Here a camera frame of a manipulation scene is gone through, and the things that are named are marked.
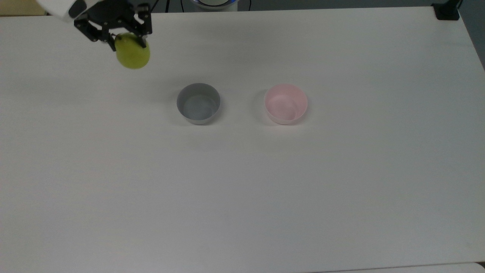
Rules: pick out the yellowish wooden furniture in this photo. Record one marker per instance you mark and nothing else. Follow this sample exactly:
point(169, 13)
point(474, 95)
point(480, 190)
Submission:
point(19, 7)

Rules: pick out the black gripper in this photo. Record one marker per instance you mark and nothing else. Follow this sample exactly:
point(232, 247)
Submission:
point(111, 13)

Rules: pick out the grey plastic bowl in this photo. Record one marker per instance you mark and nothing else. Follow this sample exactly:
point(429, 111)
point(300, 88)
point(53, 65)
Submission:
point(198, 106)

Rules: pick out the green pear with brown stem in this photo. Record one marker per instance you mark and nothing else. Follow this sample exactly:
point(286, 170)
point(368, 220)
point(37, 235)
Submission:
point(132, 55)

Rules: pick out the black table clamp mount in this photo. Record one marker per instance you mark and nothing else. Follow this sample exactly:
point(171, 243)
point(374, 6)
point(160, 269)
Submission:
point(447, 11)

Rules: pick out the pink plastic bowl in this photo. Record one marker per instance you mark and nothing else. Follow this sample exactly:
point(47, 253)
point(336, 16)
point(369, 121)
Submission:
point(285, 106)

